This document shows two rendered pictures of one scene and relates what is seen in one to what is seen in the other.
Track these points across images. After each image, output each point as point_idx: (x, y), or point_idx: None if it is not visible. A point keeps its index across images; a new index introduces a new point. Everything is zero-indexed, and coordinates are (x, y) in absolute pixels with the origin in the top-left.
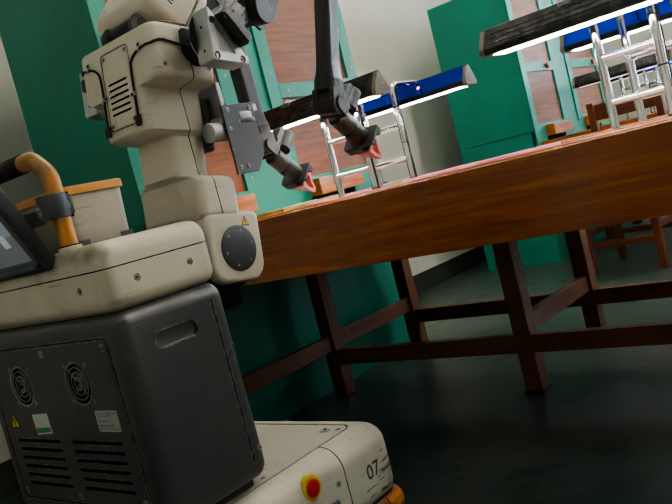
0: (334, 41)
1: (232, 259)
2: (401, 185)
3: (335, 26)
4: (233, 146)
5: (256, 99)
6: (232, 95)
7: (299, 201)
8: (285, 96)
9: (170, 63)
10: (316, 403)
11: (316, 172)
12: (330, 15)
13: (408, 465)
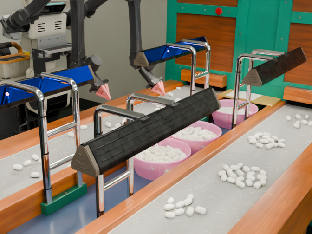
0: (74, 35)
1: (30, 103)
2: (81, 118)
3: (75, 27)
4: (33, 65)
5: (134, 37)
6: (244, 13)
7: (272, 94)
8: (294, 22)
9: None
10: None
11: (303, 82)
12: (71, 21)
13: None
